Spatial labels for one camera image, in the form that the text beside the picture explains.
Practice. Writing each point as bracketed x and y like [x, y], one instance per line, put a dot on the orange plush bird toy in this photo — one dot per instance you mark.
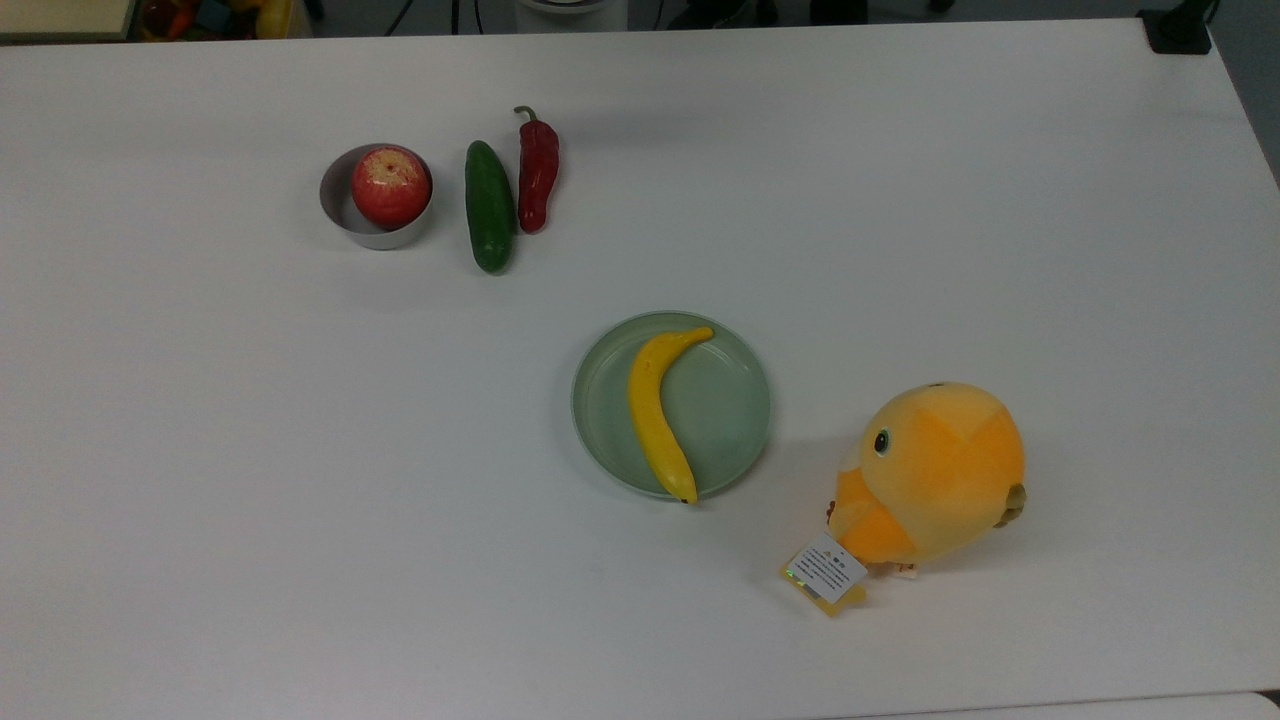
[940, 470]

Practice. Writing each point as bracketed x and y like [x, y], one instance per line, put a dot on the beige box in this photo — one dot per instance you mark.
[60, 18]

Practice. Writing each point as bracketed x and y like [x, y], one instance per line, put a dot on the green cucumber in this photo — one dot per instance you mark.
[490, 210]

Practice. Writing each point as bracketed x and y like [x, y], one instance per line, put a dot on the white and yellow hang tag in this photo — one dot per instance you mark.
[828, 572]

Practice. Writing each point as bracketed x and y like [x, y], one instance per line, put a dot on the light green plastic plate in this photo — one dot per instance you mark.
[722, 400]

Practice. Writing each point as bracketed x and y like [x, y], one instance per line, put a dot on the black table clamp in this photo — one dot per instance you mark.
[1178, 30]

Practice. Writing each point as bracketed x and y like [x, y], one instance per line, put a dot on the round metal bowl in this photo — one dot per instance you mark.
[334, 205]

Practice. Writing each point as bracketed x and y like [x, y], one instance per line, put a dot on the yellow banana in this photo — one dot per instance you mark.
[655, 420]

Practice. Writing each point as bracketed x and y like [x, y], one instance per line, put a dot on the red chili pepper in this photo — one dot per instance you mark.
[538, 165]

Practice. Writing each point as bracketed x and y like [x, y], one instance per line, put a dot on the red apple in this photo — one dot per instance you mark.
[390, 188]

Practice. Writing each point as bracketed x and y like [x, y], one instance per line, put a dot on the bin of colourful toys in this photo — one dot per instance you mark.
[215, 18]

